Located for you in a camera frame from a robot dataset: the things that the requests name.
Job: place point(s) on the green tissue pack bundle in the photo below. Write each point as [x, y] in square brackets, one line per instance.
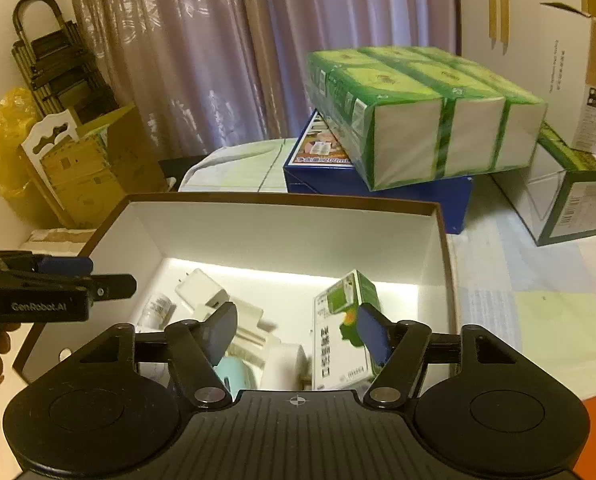
[427, 125]

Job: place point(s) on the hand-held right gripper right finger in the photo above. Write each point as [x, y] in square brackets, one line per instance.
[372, 335]

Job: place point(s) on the cardboard box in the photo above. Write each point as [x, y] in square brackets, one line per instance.
[103, 175]

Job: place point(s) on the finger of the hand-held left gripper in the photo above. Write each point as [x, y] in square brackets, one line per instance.
[68, 266]
[113, 286]

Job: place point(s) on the large white box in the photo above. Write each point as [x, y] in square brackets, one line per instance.
[527, 35]

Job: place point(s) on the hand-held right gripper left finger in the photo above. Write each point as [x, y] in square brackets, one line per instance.
[223, 330]

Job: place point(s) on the small green box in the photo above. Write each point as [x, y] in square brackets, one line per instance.
[338, 340]

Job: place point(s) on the mint handheld fan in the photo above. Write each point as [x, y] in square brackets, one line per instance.
[233, 377]

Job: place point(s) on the yellow plastic bag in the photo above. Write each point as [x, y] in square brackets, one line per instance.
[3, 150]

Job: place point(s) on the small white bottle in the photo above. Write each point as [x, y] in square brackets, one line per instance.
[157, 310]

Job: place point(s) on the checkered tablecloth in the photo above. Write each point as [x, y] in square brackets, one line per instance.
[527, 320]

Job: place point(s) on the white socket adapter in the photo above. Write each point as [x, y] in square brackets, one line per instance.
[283, 365]

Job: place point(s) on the purple curtain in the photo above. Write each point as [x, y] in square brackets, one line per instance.
[228, 50]

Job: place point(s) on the dark folding step stool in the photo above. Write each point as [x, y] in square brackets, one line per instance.
[63, 70]

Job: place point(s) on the blue box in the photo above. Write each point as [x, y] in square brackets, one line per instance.
[427, 205]

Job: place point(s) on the green and white carton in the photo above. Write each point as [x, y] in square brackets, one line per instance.
[567, 200]

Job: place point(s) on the white ribbed holder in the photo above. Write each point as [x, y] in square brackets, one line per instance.
[250, 325]

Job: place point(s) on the brown storage box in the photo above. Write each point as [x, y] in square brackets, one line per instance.
[278, 240]

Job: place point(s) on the white charger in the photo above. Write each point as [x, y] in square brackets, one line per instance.
[200, 287]

